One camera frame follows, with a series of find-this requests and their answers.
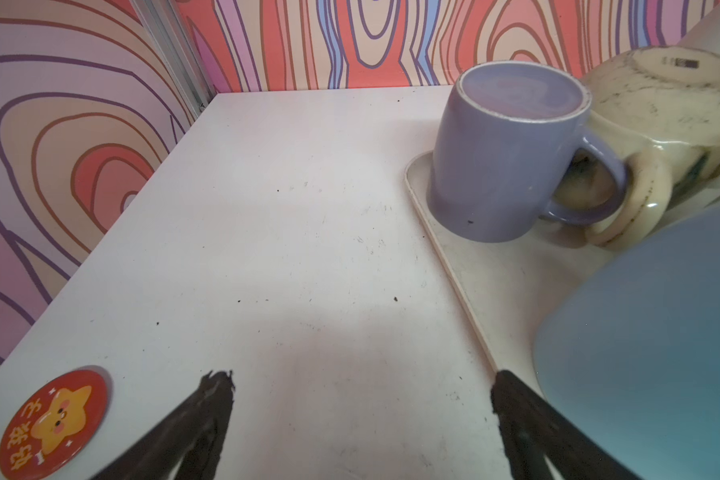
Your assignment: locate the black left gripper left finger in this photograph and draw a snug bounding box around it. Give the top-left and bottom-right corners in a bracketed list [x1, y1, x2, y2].
[94, 371, 235, 479]

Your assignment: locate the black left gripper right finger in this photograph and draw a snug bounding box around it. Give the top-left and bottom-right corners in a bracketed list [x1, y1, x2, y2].
[491, 370, 637, 479]

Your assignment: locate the light blue ceramic mug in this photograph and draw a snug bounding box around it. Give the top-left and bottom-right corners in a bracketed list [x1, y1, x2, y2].
[533, 203, 720, 479]

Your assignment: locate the beige rectangular tray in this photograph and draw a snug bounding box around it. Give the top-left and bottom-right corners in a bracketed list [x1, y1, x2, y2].
[404, 154, 621, 393]

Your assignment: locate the purple ceramic mug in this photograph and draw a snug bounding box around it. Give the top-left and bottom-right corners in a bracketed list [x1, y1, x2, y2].
[427, 61, 628, 243]

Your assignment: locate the cream speckled round mug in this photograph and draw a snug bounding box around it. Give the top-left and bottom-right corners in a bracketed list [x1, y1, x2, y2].
[582, 46, 720, 251]

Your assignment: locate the red star sticker badge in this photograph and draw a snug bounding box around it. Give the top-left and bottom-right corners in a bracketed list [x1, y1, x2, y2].
[0, 366, 111, 480]

